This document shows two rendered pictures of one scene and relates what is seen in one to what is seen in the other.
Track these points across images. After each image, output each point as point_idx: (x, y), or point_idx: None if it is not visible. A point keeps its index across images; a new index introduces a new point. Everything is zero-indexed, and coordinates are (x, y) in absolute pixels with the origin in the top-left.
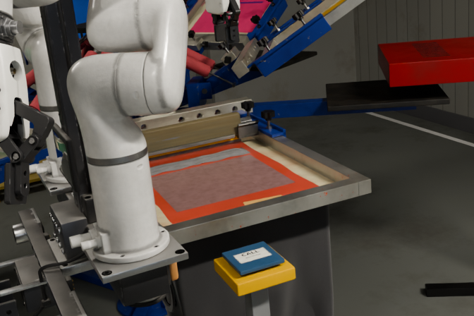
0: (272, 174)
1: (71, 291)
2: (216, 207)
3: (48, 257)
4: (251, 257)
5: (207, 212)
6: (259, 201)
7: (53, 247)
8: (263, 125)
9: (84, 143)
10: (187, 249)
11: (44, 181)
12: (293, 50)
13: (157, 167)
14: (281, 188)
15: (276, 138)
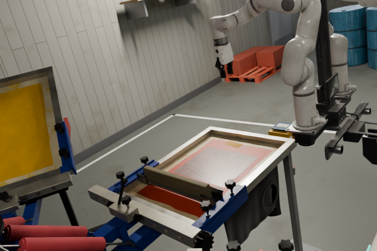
0: (201, 154)
1: (357, 108)
2: (247, 150)
3: (349, 120)
4: (284, 125)
5: (253, 150)
6: (234, 145)
7: (343, 124)
8: (139, 172)
9: (346, 57)
10: None
11: (321, 125)
12: (71, 149)
13: None
14: (217, 146)
15: (160, 162)
